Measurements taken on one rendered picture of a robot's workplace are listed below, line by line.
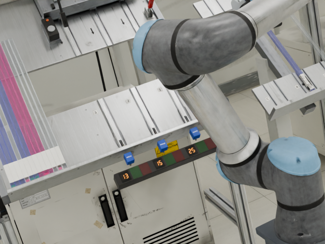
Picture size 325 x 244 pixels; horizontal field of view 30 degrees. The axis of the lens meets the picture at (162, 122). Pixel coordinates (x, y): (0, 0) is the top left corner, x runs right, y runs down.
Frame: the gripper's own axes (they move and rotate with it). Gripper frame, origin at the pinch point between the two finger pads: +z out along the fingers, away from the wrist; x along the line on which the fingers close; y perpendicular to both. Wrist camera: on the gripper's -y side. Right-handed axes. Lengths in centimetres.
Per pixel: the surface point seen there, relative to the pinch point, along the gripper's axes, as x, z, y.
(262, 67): -8.5, 18.3, -11.6
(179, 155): 32.1, 16.5, -28.9
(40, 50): 56, 30, 22
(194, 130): 24.9, 15.1, -23.8
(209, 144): 22.1, 15.8, -29.3
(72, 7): 41, 26, 32
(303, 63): -66, 78, -2
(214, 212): -6, 108, -46
